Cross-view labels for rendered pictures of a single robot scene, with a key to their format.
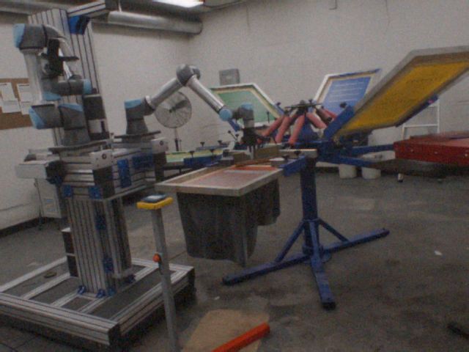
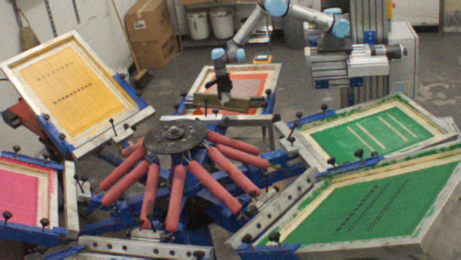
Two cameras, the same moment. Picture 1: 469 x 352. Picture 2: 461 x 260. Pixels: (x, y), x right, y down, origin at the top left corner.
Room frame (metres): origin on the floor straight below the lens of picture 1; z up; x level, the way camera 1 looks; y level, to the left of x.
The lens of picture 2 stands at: (5.15, -1.03, 2.45)
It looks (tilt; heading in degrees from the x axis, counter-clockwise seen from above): 28 degrees down; 160
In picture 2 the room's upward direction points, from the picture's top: 9 degrees counter-clockwise
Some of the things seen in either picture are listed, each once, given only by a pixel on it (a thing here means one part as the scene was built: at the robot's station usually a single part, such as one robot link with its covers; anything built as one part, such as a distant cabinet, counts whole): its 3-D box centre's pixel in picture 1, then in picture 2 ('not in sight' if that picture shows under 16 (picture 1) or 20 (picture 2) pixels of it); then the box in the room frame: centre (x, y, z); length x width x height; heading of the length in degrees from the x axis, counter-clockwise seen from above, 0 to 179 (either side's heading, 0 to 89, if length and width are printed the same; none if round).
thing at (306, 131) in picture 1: (308, 181); (198, 234); (3.24, -0.64, 0.67); 0.39 x 0.39 x 1.35
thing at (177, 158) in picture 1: (196, 146); (349, 127); (3.33, 0.26, 1.05); 1.08 x 0.61 x 0.23; 84
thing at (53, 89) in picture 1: (55, 89); not in sight; (2.00, 0.80, 1.55); 0.11 x 0.08 x 0.11; 123
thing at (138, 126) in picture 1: (136, 125); (333, 35); (2.71, 0.60, 1.31); 0.15 x 0.15 x 0.10
